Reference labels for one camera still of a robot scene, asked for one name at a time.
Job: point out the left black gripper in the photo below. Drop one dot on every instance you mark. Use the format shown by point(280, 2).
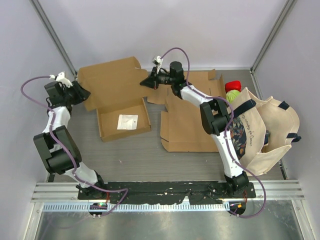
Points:
point(82, 94)

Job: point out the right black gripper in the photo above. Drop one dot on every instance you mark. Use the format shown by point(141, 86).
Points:
point(152, 81)

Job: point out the brown cardboard box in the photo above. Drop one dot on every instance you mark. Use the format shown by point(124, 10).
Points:
point(181, 127)
point(115, 90)

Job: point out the red white packet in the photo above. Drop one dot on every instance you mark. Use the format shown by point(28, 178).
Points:
point(127, 122)

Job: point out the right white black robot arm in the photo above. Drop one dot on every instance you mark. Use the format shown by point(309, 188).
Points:
point(215, 119)

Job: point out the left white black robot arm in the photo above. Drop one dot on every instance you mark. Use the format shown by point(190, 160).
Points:
point(57, 149)

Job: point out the green toy cabbage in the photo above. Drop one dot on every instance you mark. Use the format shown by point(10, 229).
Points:
point(231, 95)

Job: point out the red toy pepper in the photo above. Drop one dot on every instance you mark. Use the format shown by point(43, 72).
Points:
point(233, 85)

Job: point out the beige tote bag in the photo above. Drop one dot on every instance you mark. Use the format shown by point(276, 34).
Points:
point(262, 131)

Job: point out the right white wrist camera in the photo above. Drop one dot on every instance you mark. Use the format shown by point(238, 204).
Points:
point(157, 61)

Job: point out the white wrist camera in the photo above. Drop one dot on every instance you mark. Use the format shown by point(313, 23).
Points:
point(157, 61)
point(61, 77)

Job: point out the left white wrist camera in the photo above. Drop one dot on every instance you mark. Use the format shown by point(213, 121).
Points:
point(61, 77)

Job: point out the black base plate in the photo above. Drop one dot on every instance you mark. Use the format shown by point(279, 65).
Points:
point(167, 192)

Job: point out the white slotted cable duct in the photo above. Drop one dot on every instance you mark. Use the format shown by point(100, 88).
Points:
point(92, 207)

